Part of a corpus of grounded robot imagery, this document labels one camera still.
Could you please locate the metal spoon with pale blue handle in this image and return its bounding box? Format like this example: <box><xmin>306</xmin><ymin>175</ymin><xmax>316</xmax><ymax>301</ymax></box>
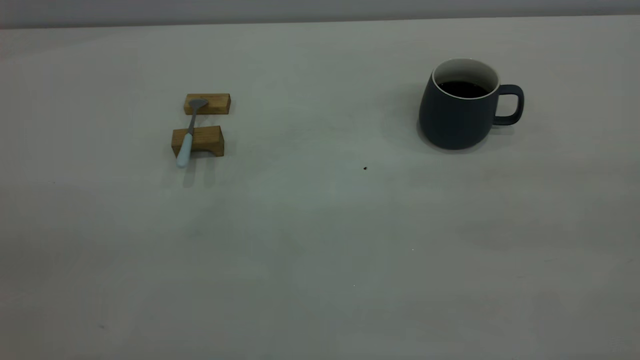
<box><xmin>176</xmin><ymin>98</ymin><xmax>209</xmax><ymax>169</ymax></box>

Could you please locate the dark grey ceramic mug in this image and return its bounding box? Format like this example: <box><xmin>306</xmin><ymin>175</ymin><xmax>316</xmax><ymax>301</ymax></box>
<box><xmin>418</xmin><ymin>58</ymin><xmax>525</xmax><ymax>151</ymax></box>

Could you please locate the arched wooden block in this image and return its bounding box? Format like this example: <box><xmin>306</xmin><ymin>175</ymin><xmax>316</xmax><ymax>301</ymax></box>
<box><xmin>171</xmin><ymin>125</ymin><xmax>225</xmax><ymax>161</ymax></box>

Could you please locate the flat rectangular wooden block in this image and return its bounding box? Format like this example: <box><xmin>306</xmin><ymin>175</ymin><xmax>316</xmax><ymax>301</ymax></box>
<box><xmin>183</xmin><ymin>93</ymin><xmax>232</xmax><ymax>116</ymax></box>

